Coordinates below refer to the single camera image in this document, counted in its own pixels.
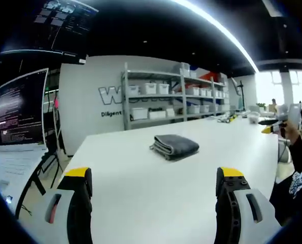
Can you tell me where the grey towel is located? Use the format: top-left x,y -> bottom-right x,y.
149,134 -> 200,161

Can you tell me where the person's right hand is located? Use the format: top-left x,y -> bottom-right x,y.
280,121 -> 300,145

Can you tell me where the clear plastic container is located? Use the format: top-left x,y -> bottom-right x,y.
248,113 -> 261,125

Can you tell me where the black tripod stand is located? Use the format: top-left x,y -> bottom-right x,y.
15,149 -> 65,219

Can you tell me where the black floor stand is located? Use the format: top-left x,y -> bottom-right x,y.
230,77 -> 250,114

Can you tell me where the pile of yellow black tools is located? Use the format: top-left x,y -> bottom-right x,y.
217,113 -> 238,124

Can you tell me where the grey metal shelf unit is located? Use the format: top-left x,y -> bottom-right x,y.
121,62 -> 230,131

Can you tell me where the long ceiling light strip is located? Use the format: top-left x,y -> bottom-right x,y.
171,0 -> 258,73

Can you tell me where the ceiling air vent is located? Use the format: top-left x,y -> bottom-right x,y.
261,0 -> 283,17

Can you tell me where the row of white storage bins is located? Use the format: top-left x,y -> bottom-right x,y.
128,62 -> 229,120

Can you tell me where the hanging dark monitor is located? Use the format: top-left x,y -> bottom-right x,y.
0,0 -> 100,64

